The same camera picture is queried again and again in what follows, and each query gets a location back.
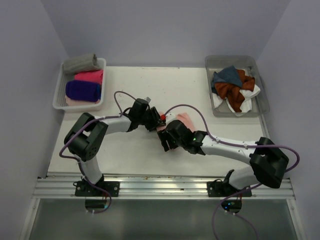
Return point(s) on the purple rolled towel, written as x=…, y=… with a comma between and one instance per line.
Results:
x=83, y=91

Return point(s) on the white plastic basket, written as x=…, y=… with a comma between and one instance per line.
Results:
x=59, y=102

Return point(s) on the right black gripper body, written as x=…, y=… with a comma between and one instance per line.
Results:
x=165, y=136

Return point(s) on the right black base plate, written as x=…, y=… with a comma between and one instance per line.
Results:
x=215, y=187

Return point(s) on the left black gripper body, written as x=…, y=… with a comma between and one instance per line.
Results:
x=151, y=119

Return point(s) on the white cloth in bin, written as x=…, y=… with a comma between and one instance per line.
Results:
x=245, y=107

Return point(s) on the aluminium mounting rail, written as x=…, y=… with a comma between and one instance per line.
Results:
x=61, y=186

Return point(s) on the brown towel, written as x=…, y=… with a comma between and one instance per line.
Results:
x=232, y=92

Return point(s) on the pale pink rolled towel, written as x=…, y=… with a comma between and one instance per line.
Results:
x=74, y=103

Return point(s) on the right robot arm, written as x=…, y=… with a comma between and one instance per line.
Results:
x=266, y=163

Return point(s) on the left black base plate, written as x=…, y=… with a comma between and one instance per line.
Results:
x=84, y=189

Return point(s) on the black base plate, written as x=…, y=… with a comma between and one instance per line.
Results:
x=215, y=187
x=84, y=189

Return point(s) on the light pink towel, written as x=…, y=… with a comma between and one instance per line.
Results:
x=186, y=120

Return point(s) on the blue grey towel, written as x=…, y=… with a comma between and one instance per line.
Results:
x=227, y=75

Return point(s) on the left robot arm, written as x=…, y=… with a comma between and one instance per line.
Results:
x=85, y=138

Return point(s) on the hot pink rolled towel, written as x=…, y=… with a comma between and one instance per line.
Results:
x=90, y=76

